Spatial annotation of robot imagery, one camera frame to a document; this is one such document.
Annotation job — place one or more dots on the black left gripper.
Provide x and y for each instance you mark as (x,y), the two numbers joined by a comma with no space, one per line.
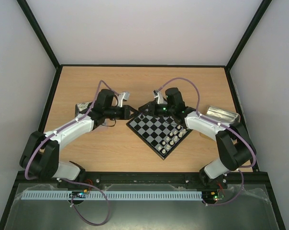
(127,109)

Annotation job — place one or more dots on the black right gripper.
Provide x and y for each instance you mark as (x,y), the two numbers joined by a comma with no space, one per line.
(152,109)

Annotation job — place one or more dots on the black white chess board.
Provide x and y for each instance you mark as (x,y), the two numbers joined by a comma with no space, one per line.
(154,130)

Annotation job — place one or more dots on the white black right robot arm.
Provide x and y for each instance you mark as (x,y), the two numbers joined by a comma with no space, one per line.
(234,145)

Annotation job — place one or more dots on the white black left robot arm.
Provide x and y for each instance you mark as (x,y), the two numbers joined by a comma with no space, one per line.
(40,158)

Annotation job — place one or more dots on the grey tray of black pieces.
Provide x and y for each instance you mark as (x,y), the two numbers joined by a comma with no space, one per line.
(80,107)

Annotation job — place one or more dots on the metal tray of white pieces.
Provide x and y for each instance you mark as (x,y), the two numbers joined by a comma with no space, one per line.
(222,115)

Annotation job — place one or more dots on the light blue slotted cable duct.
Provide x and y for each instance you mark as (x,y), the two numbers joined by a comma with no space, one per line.
(114,195)

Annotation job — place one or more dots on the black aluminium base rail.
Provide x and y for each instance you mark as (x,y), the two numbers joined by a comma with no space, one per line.
(189,180)

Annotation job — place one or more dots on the black enclosure frame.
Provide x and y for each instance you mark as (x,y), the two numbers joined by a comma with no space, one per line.
(243,41)

